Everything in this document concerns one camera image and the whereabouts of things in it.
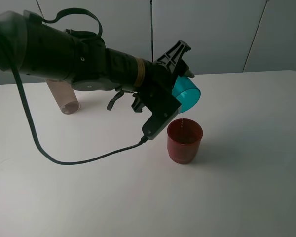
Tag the teal translucent plastic cup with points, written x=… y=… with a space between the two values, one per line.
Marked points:
x=186 y=92

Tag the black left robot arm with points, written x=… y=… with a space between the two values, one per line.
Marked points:
x=30 y=45

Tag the red plastic cup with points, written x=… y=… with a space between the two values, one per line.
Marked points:
x=183 y=140

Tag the clear smoky plastic bottle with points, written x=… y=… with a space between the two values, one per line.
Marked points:
x=64 y=96

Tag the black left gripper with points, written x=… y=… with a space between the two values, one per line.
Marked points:
x=161 y=74

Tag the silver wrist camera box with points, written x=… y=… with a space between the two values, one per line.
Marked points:
x=162 y=116

